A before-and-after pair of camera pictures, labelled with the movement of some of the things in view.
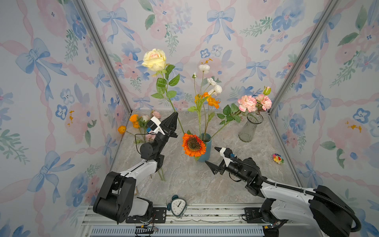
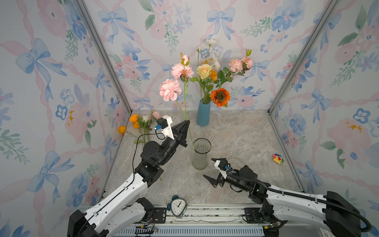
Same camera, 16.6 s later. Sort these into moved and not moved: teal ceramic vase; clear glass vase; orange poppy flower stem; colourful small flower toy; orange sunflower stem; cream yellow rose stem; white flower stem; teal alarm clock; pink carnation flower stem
Moved: orange sunflower stem; teal ceramic vase; clear glass vase; white flower stem; cream yellow rose stem; pink carnation flower stem; orange poppy flower stem
Not moved: colourful small flower toy; teal alarm clock
